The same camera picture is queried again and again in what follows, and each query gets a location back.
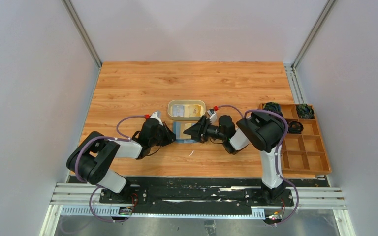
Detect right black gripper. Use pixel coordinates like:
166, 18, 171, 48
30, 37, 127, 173
184, 115, 227, 143

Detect blue card holder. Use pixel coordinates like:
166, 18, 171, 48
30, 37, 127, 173
173, 121, 196, 143

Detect beige oval tray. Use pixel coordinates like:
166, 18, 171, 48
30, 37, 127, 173
167, 100, 206, 121

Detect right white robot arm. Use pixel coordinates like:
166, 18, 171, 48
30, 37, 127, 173
183, 110, 286, 205

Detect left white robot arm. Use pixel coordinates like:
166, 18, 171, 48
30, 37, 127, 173
66, 117, 176, 203

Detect card in tray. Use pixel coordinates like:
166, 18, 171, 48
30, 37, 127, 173
172, 104, 186, 117

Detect wooden compartment organizer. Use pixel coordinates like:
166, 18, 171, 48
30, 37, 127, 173
259, 102, 332, 176

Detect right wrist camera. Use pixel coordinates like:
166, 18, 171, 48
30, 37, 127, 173
206, 106, 219, 124

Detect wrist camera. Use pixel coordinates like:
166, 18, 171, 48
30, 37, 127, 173
206, 106, 219, 124
150, 110, 163, 125

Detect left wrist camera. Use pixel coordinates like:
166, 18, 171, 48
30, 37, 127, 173
150, 110, 163, 125

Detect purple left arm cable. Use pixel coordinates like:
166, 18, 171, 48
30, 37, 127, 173
74, 115, 150, 224

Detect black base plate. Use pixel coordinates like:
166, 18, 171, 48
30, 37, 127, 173
93, 177, 328, 217

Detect black coiled cable middle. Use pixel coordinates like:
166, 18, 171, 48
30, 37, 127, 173
287, 120, 304, 134

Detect coiled cable top right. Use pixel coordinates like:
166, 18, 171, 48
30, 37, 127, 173
296, 103, 315, 120

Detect right aluminium corner post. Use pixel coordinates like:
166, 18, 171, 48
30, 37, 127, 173
291, 0, 337, 69

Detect aluminium corner post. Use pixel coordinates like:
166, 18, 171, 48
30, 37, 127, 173
291, 0, 337, 69
61, 0, 102, 69

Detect aluminium rail frame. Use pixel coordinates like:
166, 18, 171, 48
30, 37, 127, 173
40, 183, 355, 236

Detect left aluminium corner post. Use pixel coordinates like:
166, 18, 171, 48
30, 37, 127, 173
61, 0, 102, 69

